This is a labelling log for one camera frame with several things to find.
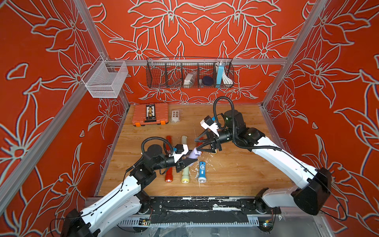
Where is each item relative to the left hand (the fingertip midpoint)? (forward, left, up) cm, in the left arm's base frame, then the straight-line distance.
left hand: (194, 154), depth 66 cm
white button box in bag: (+39, +16, -20) cm, 47 cm away
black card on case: (+41, +34, -17) cm, 55 cm away
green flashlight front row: (-2, +4, -22) cm, 22 cm away
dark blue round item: (+51, -6, +5) cm, 52 cm away
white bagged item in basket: (+47, +6, +8) cm, 48 cm away
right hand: (+1, 0, +6) cm, 6 cm away
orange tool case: (+40, +43, -20) cm, 63 cm away
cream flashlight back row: (+20, +7, -21) cm, 30 cm away
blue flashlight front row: (-3, -5, -21) cm, 22 cm away
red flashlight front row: (-4, +14, -21) cm, 25 cm away
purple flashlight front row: (-2, 0, +5) cm, 6 cm away
